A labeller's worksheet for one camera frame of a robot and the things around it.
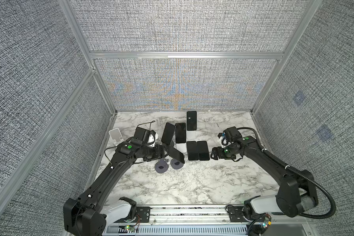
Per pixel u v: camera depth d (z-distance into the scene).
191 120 1.00
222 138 0.78
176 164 0.90
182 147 0.98
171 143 0.93
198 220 0.73
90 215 0.37
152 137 0.65
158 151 0.66
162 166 0.85
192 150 0.98
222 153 0.75
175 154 0.89
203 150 0.95
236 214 0.73
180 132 0.92
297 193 0.41
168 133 0.91
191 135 1.03
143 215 0.73
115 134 0.94
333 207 0.38
